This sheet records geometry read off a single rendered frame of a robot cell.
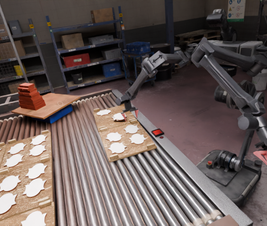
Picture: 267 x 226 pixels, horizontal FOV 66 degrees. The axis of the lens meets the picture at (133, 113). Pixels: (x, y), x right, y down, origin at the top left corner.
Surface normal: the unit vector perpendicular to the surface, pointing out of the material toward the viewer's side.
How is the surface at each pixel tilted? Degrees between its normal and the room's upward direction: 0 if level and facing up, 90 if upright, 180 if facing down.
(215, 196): 0
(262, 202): 1
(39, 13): 90
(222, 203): 0
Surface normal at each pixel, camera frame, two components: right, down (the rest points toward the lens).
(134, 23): 0.37, 0.38
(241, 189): -0.12, -0.88
